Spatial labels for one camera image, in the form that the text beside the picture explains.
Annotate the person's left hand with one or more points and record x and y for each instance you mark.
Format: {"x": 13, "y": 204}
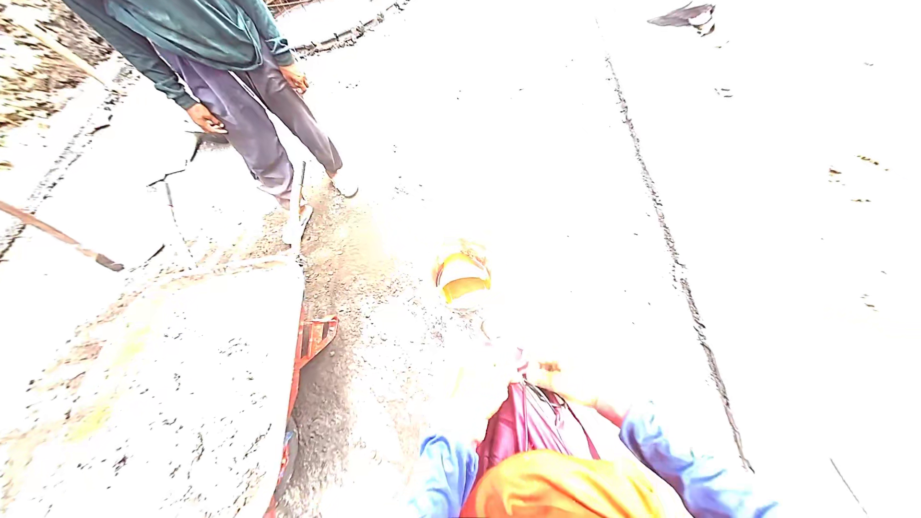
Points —
{"x": 486, "y": 381}

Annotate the person's right hand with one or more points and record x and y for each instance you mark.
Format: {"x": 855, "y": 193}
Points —
{"x": 565, "y": 384}

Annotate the person's right fingers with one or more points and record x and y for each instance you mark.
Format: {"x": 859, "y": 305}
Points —
{"x": 545, "y": 367}

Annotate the person's right forearm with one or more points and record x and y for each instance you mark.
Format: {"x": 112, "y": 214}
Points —
{"x": 673, "y": 460}

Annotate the person's left forearm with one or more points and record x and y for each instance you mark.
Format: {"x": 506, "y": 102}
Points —
{"x": 445, "y": 475}

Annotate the person's legs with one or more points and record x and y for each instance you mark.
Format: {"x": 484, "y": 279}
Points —
{"x": 514, "y": 428}

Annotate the yellow pan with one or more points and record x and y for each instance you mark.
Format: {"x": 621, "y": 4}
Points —
{"x": 464, "y": 288}

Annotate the person's body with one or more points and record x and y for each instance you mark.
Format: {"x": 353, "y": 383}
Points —
{"x": 561, "y": 486}

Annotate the orange metal cart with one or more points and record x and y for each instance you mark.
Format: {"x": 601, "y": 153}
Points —
{"x": 296, "y": 378}

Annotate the thin upright metal rod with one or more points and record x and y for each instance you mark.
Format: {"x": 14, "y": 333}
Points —
{"x": 296, "y": 208}

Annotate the heap of wet concrete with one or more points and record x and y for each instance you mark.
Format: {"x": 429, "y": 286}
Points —
{"x": 173, "y": 388}

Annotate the dark grey crumpled object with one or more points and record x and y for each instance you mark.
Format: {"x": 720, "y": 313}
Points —
{"x": 683, "y": 16}

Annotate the pale long pole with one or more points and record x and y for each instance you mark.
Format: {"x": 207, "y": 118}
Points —
{"x": 65, "y": 52}

